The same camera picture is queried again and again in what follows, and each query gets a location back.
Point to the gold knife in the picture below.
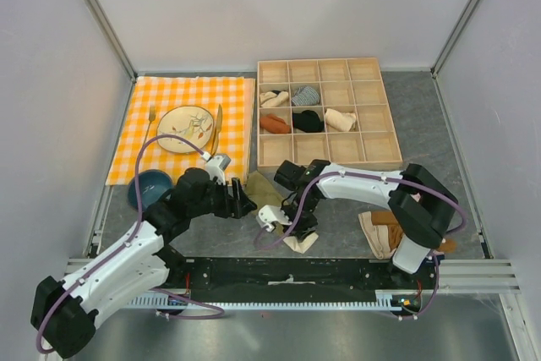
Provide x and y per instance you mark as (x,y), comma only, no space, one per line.
(217,130)

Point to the floral ceramic plate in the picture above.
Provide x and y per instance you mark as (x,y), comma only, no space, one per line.
(195,124)

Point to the blue ceramic bowl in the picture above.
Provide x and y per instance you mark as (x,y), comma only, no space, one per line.
(153,184)

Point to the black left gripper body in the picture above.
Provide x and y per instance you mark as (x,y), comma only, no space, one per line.
(216,200)

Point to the beige cream underwear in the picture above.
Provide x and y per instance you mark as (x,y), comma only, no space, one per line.
(374,236)

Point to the right aluminium frame post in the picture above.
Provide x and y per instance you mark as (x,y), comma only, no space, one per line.
(453,38)

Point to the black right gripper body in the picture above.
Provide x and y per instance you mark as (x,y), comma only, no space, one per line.
(307,221)

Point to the rolled cream underwear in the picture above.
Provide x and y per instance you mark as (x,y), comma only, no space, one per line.
(340,121)

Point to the aluminium frame post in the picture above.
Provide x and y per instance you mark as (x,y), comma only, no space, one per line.
(111,37)
(453,38)

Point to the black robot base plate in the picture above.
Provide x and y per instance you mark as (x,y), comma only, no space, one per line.
(293,280)

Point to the brown orange underwear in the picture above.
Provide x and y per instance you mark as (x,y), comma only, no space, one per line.
(393,228)

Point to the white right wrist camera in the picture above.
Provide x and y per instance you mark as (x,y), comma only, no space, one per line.
(270,216)

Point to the rolled grey striped underwear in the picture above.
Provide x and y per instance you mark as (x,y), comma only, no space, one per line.
(305,96)

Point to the orange white checkered tablecloth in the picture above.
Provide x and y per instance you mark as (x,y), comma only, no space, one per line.
(214,113)

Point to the rolled beige black underwear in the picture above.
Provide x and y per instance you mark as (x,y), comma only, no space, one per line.
(273,98)

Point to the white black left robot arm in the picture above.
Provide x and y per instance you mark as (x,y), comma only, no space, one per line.
(67,313)

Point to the rolled rust orange underwear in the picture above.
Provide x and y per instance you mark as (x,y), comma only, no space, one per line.
(274,124)

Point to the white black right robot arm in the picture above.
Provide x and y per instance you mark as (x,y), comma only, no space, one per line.
(424,208)

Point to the left aluminium frame post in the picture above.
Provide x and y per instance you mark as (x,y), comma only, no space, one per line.
(111,37)

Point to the olive green white-band underwear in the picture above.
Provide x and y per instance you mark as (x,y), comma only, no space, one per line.
(260,190)

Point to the grey slotted cable duct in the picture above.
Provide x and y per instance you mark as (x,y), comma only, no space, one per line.
(382,302)

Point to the gold fork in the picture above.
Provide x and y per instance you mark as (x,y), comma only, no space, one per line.
(151,118)

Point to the wooden compartment organizer box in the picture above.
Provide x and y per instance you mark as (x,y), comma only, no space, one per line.
(348,84)

